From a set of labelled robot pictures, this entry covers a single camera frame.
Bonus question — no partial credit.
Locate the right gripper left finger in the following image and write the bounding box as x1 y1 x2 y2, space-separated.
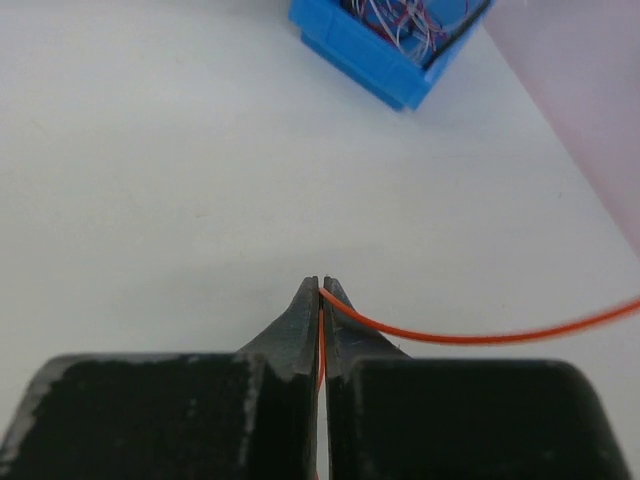
1 277 320 479

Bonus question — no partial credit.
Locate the blue plastic bin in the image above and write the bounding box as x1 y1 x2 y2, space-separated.
288 0 494 110

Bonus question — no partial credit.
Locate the bundle of thin wires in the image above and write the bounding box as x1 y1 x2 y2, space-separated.
339 0 489 66

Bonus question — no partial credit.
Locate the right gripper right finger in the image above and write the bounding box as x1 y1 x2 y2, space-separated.
324 304 631 479

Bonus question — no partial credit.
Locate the thin red black wire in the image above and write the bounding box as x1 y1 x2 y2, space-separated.
315 288 640 480

